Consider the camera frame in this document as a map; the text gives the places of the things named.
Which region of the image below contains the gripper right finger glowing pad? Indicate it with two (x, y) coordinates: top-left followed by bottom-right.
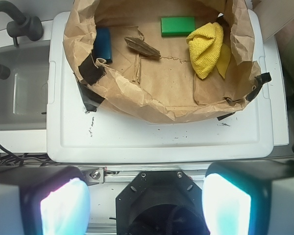
(202, 160), (294, 235)

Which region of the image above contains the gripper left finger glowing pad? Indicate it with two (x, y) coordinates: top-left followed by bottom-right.
(0, 165), (90, 235)

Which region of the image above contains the brown wood chip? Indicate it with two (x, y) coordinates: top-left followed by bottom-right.
(124, 36), (161, 60)

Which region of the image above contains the grey sink basin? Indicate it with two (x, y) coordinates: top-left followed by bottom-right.
(0, 41), (50, 131)

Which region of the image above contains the yellow sponge piece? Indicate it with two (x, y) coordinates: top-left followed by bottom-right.
(216, 44), (231, 79)

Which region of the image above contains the brown paper bag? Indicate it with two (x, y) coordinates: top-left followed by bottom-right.
(63, 0), (262, 124)

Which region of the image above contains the yellow knitted cloth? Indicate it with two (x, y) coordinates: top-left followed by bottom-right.
(186, 22), (223, 79)

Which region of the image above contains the dark grey faucet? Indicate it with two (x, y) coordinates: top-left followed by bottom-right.
(0, 0), (44, 47)

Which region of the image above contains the blue rectangular block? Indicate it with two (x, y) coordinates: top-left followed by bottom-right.
(94, 27), (113, 64)

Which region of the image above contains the green rectangular block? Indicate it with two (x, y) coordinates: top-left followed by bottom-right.
(161, 17), (196, 37)

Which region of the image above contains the aluminium extrusion rail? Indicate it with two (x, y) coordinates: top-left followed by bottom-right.
(78, 163), (210, 186)

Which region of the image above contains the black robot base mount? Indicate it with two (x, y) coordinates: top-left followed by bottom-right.
(116, 170), (210, 235)

